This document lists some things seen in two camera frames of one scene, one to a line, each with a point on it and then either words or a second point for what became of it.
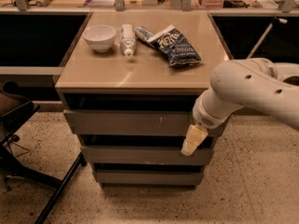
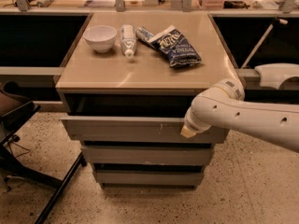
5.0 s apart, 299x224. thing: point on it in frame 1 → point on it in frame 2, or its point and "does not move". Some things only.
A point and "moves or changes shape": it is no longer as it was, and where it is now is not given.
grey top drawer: [135, 122] moves or changes shape
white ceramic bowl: [100, 37] does not move
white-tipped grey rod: [276, 20] does not move
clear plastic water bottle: [128, 39] does not move
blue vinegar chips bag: [172, 44] does not move
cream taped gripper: [206, 116] → [192, 126]
